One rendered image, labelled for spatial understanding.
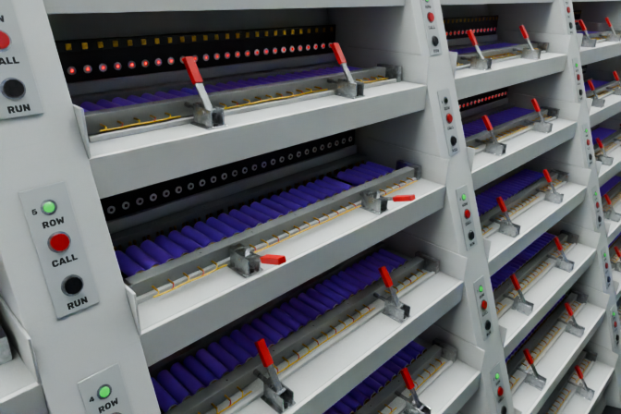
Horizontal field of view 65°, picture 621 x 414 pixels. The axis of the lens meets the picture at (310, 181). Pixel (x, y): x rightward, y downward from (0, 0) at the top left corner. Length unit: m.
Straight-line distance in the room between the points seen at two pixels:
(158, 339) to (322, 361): 0.29
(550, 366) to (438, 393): 0.49
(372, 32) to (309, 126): 0.34
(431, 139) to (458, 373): 0.46
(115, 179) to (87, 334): 0.15
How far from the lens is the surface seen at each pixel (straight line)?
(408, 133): 0.96
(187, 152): 0.58
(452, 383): 1.04
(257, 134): 0.64
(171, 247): 0.67
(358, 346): 0.80
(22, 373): 0.56
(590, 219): 1.63
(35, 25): 0.54
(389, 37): 0.97
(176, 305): 0.59
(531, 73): 1.35
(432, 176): 0.95
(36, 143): 0.52
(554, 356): 1.47
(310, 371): 0.76
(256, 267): 0.64
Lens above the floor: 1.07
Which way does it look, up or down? 8 degrees down
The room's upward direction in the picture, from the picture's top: 13 degrees counter-clockwise
